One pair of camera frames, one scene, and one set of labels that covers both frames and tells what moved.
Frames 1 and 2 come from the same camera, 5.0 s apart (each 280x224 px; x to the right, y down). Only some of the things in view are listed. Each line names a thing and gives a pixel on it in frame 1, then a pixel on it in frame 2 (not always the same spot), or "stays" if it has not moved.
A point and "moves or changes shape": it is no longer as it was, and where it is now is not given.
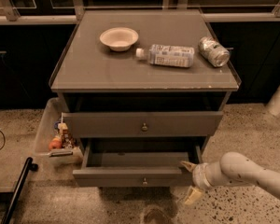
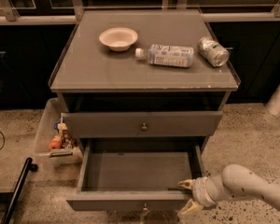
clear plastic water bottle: (167, 55) stays
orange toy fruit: (55, 144) stays
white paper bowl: (119, 38) stays
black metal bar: (27, 168) stays
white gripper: (199, 175) to (198, 190)
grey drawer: (101, 169) moves or changes shape
